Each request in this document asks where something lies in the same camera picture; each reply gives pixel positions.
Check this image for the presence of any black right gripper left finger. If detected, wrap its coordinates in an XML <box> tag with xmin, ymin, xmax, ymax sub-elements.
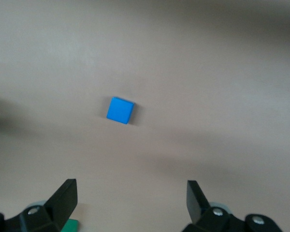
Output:
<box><xmin>4</xmin><ymin>178</ymin><xmax>78</xmax><ymax>232</ymax></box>

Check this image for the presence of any green wooden block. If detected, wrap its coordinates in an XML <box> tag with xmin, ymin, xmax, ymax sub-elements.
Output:
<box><xmin>62</xmin><ymin>218</ymin><xmax>80</xmax><ymax>232</ymax></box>

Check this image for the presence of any brown table cover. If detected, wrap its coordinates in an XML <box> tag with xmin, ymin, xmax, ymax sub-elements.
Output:
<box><xmin>0</xmin><ymin>0</ymin><xmax>290</xmax><ymax>232</ymax></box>

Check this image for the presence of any blue wooden block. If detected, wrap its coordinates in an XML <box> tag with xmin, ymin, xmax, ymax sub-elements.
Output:
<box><xmin>106</xmin><ymin>96</ymin><xmax>135</xmax><ymax>126</ymax></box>

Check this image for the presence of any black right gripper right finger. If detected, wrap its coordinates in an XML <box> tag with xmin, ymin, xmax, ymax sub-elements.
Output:
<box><xmin>182</xmin><ymin>179</ymin><xmax>282</xmax><ymax>232</ymax></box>

